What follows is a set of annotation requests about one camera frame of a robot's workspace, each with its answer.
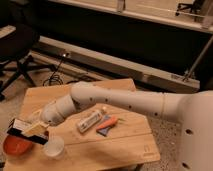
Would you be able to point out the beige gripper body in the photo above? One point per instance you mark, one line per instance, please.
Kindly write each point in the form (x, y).
(36, 128)

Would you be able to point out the black red white eraser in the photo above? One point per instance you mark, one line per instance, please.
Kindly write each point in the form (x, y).
(17, 126)

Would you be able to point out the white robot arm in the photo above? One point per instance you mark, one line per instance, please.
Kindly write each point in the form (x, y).
(193, 111)

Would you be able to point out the white ceramic cup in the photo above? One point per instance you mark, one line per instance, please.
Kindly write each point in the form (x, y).
(54, 148)

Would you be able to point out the orange bowl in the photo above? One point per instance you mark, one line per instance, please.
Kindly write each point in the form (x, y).
(16, 146)

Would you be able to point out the wooden table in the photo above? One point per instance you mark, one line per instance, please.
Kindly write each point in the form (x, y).
(130, 142)

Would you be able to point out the orange toy carrot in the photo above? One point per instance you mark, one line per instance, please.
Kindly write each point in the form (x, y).
(111, 121)

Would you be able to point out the black office chair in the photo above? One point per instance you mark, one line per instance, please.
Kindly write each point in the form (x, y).
(14, 55)

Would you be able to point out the metal pole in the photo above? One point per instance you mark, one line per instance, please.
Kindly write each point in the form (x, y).
(189, 73)

